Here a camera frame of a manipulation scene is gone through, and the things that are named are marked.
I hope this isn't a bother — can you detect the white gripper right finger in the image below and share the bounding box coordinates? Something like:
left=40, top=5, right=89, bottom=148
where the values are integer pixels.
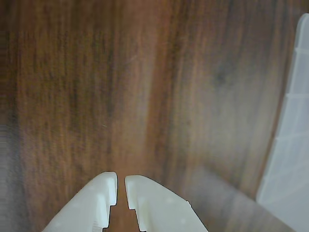
left=125, top=174, right=209, bottom=232

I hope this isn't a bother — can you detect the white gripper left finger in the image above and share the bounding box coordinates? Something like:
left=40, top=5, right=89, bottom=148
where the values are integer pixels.
left=42, top=171, right=118, bottom=232

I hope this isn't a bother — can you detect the clear plastic box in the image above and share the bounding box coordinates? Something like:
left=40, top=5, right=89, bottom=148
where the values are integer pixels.
left=255, top=13, right=309, bottom=232

